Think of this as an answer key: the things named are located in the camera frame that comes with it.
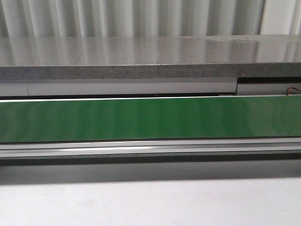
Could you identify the grey metal rear rail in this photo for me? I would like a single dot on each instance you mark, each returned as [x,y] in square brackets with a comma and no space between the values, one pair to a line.
[157,86]

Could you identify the grey stone counter slab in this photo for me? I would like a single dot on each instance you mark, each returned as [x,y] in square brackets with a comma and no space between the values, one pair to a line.
[75,58]

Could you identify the aluminium conveyor front rail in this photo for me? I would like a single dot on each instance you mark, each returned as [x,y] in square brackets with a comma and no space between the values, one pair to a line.
[150,151]

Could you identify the white pleated curtain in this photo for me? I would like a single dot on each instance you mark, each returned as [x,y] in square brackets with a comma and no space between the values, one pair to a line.
[148,18]

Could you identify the green conveyor belt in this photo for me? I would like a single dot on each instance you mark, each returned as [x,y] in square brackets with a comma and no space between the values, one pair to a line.
[149,118]

